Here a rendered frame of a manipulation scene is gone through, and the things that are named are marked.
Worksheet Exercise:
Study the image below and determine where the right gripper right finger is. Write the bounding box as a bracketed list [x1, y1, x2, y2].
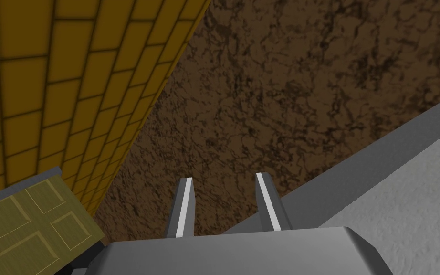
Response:
[255, 171, 293, 232]

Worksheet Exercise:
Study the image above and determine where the olive panelled door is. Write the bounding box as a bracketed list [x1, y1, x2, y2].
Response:
[0, 174, 105, 275]

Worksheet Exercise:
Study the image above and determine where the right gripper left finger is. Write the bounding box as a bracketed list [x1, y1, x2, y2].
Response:
[165, 177, 196, 238]

